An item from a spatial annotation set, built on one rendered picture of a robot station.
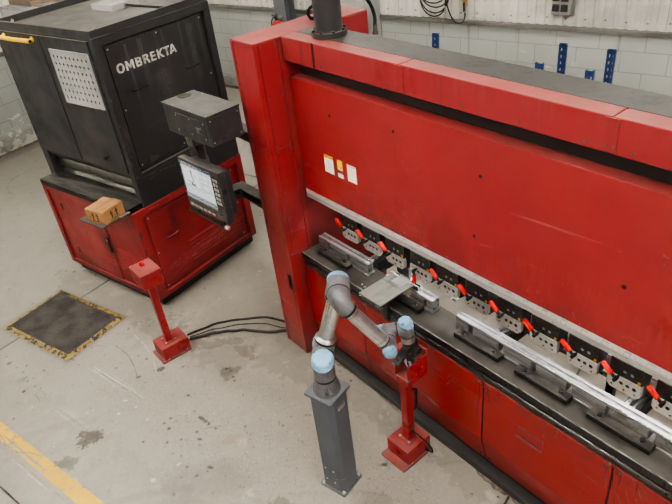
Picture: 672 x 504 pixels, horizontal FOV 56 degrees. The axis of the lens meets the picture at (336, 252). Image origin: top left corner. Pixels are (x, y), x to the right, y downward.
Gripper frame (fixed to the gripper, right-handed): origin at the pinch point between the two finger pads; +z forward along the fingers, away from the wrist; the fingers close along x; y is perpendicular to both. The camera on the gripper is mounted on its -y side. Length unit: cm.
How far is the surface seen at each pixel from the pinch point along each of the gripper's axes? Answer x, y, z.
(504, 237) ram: -38, 35, -85
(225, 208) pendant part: 133, -15, -65
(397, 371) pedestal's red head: 4.5, -4.9, 1.4
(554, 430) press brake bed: -80, 15, 0
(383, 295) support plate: 31.3, 15.7, -25.6
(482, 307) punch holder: -27, 31, -38
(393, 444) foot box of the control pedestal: 9, -14, 62
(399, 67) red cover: 23, 41, -153
